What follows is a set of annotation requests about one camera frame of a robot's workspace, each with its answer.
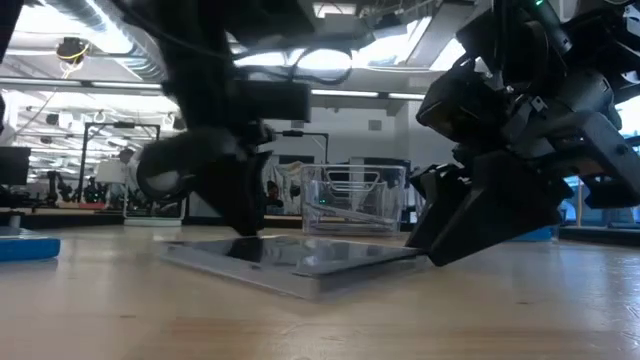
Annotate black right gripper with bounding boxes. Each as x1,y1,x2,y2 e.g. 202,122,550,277
427,69,640,268

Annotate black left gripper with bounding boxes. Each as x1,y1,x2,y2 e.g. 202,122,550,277
135,84,275,239

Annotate clear plastic bin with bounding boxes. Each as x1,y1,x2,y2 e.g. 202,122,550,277
507,219,566,244
301,163,407,237

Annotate white draped cloth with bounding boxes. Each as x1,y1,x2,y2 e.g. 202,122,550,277
264,160,304,211

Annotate person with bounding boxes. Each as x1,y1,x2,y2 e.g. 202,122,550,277
117,147,141,201

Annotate long ceiling light bar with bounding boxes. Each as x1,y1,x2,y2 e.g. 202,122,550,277
0,77,426,101

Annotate black ceiling sensor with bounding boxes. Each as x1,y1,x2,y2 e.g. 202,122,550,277
55,35,91,64

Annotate black monitor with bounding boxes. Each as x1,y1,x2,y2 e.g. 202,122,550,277
0,145,31,186

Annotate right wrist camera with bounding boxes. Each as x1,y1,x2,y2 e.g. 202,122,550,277
417,64,506,146

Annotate silver ventilation duct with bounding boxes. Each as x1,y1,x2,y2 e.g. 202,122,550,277
47,0,169,84

